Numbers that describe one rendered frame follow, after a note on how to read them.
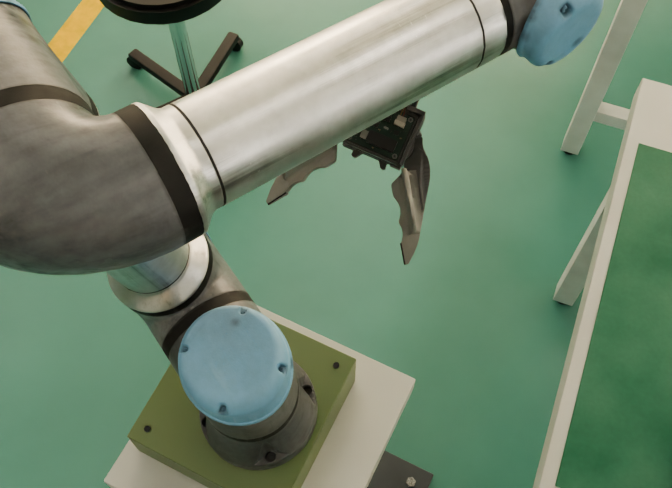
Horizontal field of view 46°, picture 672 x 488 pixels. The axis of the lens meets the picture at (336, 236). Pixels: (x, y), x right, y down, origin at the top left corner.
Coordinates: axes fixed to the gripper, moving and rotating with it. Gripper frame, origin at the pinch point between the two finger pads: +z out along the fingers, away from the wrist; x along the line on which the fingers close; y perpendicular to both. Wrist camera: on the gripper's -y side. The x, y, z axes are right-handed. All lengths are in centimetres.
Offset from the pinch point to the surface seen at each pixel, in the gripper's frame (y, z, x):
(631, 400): -36, 6, 45
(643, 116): -63, -38, 36
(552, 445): -32, 16, 36
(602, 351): -39, 1, 39
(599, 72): -122, -58, 34
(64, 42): -160, -14, -115
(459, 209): -139, -14, 17
